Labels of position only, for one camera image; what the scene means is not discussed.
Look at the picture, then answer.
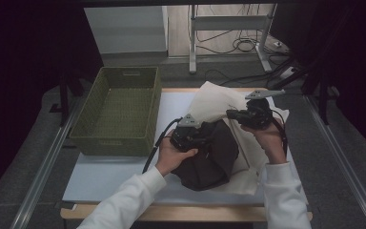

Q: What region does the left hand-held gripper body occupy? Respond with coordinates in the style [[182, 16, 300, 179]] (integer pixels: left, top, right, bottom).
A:
[[170, 113, 212, 153]]

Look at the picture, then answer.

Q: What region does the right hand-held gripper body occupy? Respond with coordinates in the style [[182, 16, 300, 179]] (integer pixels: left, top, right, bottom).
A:
[[243, 89, 286, 131]]

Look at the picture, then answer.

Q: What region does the cream drawstring bag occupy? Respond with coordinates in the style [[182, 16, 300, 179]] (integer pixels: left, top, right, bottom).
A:
[[184, 80, 291, 197]]

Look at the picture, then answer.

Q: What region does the dark cloth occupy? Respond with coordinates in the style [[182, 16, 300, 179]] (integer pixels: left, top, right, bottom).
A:
[[171, 119, 240, 193]]

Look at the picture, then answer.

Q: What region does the green woven basket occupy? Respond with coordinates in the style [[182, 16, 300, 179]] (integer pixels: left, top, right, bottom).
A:
[[69, 65, 163, 157]]

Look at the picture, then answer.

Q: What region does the person's left hand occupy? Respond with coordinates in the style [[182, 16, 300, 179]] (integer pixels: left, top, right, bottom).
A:
[[154, 135, 200, 177]]

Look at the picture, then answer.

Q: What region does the person's right hand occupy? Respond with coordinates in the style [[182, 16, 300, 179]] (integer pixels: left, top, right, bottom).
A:
[[240, 117, 288, 165]]

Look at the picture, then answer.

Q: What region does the white power strip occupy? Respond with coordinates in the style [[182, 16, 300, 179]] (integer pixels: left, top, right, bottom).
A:
[[278, 65, 300, 81]]

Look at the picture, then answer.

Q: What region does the black stand leg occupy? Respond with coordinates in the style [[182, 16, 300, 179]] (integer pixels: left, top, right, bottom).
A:
[[57, 68, 85, 127], [316, 79, 332, 126]]

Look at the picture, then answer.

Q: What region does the white table mat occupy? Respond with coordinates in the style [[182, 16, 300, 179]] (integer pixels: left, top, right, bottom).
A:
[[61, 91, 310, 206]]

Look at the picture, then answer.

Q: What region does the white cabinet panel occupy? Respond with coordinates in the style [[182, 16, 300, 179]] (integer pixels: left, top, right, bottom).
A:
[[83, 5, 170, 55]]

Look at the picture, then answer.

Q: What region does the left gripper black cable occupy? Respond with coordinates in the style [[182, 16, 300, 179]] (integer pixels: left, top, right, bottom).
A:
[[141, 116, 184, 175]]

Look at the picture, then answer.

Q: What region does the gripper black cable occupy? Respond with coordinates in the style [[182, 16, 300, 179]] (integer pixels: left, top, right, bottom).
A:
[[271, 109, 290, 157], [141, 116, 184, 175]]

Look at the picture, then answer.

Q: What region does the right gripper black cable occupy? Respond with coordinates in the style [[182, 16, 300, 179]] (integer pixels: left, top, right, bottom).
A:
[[271, 109, 290, 157]]

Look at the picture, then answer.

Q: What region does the tangle of floor cables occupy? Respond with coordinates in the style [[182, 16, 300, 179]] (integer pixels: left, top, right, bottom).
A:
[[195, 3, 291, 55]]

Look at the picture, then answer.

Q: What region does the white metal desk frame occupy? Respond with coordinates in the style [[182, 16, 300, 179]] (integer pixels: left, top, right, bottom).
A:
[[188, 3, 278, 75]]

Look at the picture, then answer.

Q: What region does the aluminium floor rail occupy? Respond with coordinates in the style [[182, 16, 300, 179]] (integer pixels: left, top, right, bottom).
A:
[[9, 94, 87, 229], [302, 94, 366, 229]]

